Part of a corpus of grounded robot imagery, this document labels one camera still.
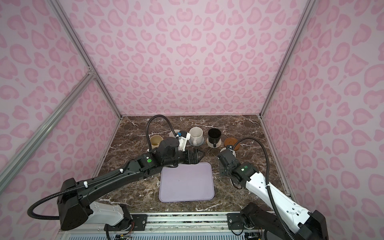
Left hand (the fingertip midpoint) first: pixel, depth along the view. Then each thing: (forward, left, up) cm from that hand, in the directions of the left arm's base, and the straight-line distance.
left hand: (201, 152), depth 69 cm
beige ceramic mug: (+23, +31, -23) cm, 45 cm away
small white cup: (+4, +13, +9) cm, 16 cm away
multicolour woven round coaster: (+19, -12, -23) cm, 33 cm away
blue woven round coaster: (+18, +3, -22) cm, 28 cm away
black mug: (+22, -9, -18) cm, 30 cm away
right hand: (-1, -12, -13) cm, 18 cm away
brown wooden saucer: (+23, -22, -26) cm, 41 cm away
